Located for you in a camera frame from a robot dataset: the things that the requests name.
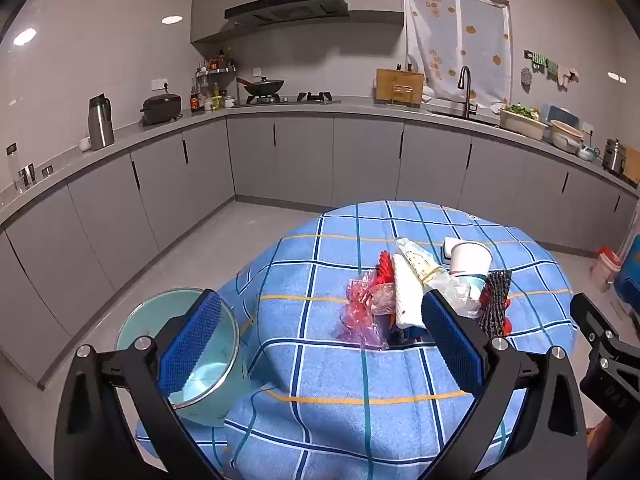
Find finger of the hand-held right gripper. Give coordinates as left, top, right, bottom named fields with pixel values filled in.
left=570, top=292, right=626, bottom=358

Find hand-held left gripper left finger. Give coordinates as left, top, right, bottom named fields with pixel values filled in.
left=54, top=287, right=236, bottom=480

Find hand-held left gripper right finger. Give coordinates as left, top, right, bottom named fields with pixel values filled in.
left=421, top=287, right=587, bottom=480

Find clear plastic bag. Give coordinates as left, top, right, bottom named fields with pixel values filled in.
left=440, top=275, right=486, bottom=318

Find teal trash bin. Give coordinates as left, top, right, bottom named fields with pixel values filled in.
left=115, top=287, right=251, bottom=428

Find white paper napkin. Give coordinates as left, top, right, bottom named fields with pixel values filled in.
left=391, top=254, right=427, bottom=329

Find black mesh net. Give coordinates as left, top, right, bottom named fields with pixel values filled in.
left=477, top=269, right=513, bottom=336

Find white striped paper cup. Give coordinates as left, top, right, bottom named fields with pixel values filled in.
left=448, top=241, right=494, bottom=291

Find printed clear snack packet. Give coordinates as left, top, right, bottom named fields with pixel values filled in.
left=396, top=237, right=451, bottom=291

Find pink transparent plastic bag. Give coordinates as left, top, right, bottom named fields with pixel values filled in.
left=340, top=270, right=401, bottom=348

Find white square box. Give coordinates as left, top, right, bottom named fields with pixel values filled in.
left=440, top=236, right=468, bottom=261

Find red mesh wrapper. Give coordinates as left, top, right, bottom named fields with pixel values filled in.
left=375, top=251, right=398, bottom=286

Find blue plastic bin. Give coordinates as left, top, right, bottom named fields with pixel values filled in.
left=614, top=255, right=640, bottom=321

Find red-lid plastic bucket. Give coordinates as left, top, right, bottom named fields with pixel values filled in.
left=590, top=246, right=623, bottom=291

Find blue checkered tablecloth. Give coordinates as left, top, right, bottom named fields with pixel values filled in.
left=135, top=200, right=576, bottom=480

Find steel pot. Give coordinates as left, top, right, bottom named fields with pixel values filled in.
left=602, top=138, right=627, bottom=173

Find pink basin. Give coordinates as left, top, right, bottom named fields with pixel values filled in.
left=550, top=120, right=585, bottom=153

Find cream basin with vegetables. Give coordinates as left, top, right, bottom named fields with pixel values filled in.
left=499, top=104, right=548, bottom=141

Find light blue container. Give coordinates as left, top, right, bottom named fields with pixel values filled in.
left=542, top=104, right=581, bottom=128

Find grey base cabinets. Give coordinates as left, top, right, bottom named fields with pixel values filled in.
left=0, top=96, right=640, bottom=388

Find black faucet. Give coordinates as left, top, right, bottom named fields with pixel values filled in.
left=457, top=66, right=478, bottom=120

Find steel thermos jug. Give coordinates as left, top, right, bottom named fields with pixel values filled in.
left=88, top=93, right=116, bottom=150

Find black wok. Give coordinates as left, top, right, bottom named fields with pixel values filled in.
left=236, top=76, right=286, bottom=97

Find corner spice rack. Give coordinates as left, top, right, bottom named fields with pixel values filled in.
left=195, top=47, right=238, bottom=91

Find gas stove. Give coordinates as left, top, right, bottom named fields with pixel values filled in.
left=232, top=91, right=342, bottom=107

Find white orange-print curtain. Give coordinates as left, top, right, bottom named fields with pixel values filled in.
left=404, top=0, right=513, bottom=106

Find black range hood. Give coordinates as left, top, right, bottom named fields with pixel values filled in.
left=224, top=0, right=349, bottom=28

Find green wall hook rack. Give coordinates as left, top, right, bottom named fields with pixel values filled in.
left=524, top=50, right=581, bottom=92

